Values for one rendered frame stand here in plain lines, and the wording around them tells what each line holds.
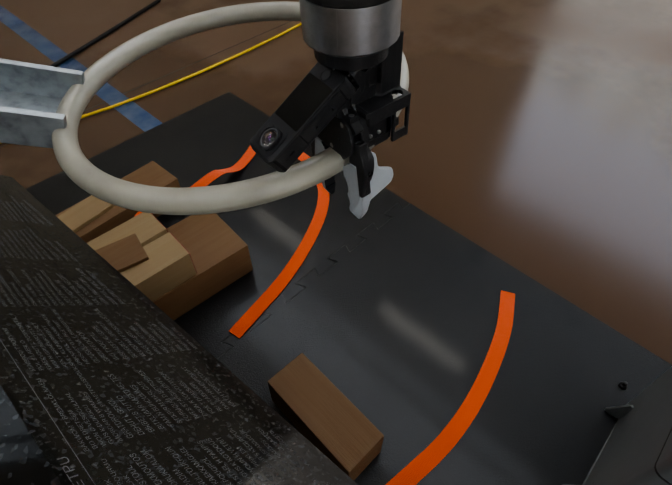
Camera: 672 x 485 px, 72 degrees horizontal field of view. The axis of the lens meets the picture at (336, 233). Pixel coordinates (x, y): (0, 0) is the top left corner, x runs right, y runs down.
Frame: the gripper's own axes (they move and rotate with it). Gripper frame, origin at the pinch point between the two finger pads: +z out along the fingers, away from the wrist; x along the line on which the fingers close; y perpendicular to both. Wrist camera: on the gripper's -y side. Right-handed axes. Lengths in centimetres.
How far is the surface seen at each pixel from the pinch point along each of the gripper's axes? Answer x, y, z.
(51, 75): 39.4, -20.7, -7.8
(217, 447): -9.9, -26.8, 16.2
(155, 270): 61, -20, 61
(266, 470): -14.8, -23.5, 18.9
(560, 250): 4, 99, 92
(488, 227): 27, 87, 91
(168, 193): 6.6, -17.7, -7.3
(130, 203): 9.3, -21.3, -6.0
